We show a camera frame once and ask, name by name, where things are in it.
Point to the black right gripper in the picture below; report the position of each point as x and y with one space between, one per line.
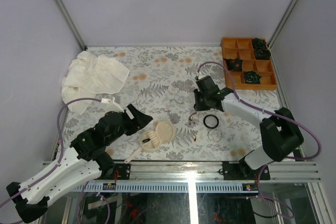
198 106

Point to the aluminium front rail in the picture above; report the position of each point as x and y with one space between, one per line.
174 171

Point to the black flower yellow green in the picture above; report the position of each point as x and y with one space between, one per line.
251 77

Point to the black flower orange dots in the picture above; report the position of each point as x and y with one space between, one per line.
234 64

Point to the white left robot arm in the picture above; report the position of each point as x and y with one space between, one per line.
84 160

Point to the crumpled white cloth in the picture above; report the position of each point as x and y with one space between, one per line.
89 75

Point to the wooden compartment tray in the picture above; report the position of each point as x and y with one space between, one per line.
242 48

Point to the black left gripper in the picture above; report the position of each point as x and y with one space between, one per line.
141 120

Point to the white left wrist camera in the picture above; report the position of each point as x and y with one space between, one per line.
111 105

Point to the black fabric flower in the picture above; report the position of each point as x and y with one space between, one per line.
262 54
259 43

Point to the floral patterned table mat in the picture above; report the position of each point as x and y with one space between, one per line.
161 84

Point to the black fabric flower top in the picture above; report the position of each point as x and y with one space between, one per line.
259 43

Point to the beige round jewelry case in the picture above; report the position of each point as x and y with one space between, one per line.
151 141

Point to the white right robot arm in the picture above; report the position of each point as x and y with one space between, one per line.
279 137

